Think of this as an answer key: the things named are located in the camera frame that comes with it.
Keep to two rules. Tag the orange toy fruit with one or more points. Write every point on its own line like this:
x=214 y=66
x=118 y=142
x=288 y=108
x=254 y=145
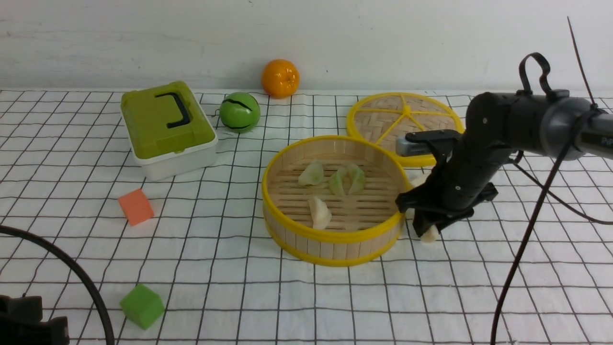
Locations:
x=280 y=79

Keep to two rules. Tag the green lidded white box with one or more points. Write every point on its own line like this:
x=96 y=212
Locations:
x=168 y=131

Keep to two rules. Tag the green toy watermelon ball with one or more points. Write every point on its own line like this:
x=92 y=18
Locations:
x=240 y=112

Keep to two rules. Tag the white grid tablecloth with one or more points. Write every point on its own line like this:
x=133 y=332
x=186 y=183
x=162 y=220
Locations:
x=65 y=161

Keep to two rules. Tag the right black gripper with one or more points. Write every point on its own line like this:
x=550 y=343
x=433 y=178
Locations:
x=457 y=181

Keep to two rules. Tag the yellow bamboo steamer tray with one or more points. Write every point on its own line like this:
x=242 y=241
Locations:
x=363 y=226

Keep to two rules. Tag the green dumpling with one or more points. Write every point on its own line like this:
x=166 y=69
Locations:
x=357 y=177
x=312 y=175
x=336 y=182

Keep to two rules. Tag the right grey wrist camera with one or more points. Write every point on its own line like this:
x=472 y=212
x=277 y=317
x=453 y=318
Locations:
x=431 y=142

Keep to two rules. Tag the green foam cube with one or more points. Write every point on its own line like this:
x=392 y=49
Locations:
x=142 y=306

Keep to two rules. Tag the orange foam cube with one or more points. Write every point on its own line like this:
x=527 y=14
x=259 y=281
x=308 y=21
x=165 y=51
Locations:
x=136 y=207

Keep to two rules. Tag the white dumpling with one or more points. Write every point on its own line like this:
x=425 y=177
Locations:
x=431 y=235
x=320 y=213
x=418 y=179

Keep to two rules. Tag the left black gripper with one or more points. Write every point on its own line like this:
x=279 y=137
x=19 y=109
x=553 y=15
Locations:
x=21 y=323

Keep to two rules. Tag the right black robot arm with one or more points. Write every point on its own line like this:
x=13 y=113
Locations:
x=541 y=126

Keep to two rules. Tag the yellow bamboo steamer lid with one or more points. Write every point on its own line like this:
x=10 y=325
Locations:
x=382 y=118

